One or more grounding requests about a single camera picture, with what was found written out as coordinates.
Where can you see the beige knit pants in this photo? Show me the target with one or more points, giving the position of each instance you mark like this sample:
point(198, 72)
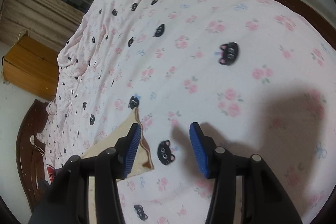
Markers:
point(139, 161)

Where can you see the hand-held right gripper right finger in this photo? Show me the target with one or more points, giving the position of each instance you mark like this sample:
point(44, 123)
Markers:
point(199, 150)

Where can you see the red sports jersey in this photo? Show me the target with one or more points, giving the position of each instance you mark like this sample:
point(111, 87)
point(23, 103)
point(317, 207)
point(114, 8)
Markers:
point(50, 171)

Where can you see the pink cat print quilt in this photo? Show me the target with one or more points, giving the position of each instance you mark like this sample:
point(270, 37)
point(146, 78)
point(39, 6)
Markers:
point(197, 77)

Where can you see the dark grey folded garment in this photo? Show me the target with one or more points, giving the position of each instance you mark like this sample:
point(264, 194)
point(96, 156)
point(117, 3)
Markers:
point(43, 183)

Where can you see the dark wooden bed headboard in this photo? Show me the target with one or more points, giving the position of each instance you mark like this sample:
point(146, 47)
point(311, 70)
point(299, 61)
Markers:
point(25, 161)

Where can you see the orange wooden wardrobe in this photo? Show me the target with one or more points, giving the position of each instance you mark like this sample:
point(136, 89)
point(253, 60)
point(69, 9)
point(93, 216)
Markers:
point(29, 66)

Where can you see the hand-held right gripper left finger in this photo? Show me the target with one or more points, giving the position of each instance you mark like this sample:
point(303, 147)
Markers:
point(132, 150)

